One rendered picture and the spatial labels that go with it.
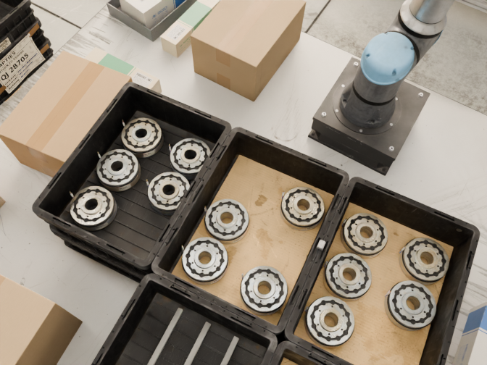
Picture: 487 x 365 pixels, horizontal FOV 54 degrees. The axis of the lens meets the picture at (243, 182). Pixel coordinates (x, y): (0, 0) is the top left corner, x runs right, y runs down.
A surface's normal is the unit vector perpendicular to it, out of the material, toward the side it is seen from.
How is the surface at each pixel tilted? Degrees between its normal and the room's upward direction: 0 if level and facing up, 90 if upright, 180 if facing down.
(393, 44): 9
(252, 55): 0
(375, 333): 0
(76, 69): 0
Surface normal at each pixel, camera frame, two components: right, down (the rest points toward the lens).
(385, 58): -0.07, -0.32
